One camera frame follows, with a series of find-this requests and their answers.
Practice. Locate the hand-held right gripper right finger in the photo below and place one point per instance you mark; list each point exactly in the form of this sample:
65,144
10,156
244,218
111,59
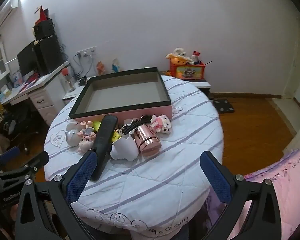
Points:
215,177

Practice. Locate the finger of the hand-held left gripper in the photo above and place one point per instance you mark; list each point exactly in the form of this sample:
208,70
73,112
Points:
10,154
37,160

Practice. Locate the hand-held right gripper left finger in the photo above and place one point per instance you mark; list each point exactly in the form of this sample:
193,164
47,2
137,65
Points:
80,177

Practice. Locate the pink pig figurine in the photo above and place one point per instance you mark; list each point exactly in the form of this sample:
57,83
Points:
86,143

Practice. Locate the silver white figurine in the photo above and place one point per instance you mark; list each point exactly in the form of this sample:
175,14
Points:
72,136

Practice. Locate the black remote control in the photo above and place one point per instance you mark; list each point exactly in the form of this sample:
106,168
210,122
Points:
105,140

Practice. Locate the purple-dress doll figurine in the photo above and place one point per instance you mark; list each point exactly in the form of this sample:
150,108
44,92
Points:
87,130

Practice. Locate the white tooth-shaped cup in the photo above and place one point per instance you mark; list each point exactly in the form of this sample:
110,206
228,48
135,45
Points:
125,147

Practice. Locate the black hair clip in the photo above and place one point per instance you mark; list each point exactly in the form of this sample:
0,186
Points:
130,128

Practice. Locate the pink building block toy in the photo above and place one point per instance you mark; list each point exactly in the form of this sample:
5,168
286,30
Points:
162,123

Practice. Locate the rose gold metal cylinder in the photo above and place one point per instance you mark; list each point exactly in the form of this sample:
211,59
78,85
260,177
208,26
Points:
147,140

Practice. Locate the pink box with black rim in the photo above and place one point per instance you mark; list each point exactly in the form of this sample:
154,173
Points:
120,93

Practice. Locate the black bathroom scale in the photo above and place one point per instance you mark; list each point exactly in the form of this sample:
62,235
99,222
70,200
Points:
223,106

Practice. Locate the white nightstand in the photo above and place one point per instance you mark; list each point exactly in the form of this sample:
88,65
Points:
72,95

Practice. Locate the pink printed blanket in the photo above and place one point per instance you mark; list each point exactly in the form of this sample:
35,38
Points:
290,180

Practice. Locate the blue white box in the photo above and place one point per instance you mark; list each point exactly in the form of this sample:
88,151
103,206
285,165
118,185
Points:
16,78

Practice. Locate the white desk with drawers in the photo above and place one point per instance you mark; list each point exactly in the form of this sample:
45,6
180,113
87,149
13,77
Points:
47,78

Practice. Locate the clear bottle with orange cap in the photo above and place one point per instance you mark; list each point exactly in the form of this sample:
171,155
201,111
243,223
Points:
68,82

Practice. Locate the black computer monitor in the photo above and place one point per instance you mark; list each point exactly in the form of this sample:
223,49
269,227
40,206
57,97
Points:
27,60

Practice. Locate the black computer tower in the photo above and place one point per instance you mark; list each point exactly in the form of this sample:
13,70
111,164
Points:
48,55

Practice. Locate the orange toy box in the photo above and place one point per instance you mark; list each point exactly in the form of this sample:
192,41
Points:
187,71

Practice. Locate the orange snack bag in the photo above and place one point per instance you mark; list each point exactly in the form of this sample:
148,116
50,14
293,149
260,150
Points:
100,67

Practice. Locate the blue white snack bag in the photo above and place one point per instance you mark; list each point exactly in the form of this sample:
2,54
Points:
115,65

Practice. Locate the red white toy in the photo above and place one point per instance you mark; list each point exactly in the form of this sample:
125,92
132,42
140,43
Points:
196,56

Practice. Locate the yellow plush toy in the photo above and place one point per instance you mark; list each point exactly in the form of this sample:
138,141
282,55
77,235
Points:
180,56

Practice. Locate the white air conditioner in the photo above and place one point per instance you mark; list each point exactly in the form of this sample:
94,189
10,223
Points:
5,15

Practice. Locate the red pennant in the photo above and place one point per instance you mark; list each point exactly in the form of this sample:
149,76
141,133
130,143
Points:
42,13

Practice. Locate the white wall outlet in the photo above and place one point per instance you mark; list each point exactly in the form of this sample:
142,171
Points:
88,52

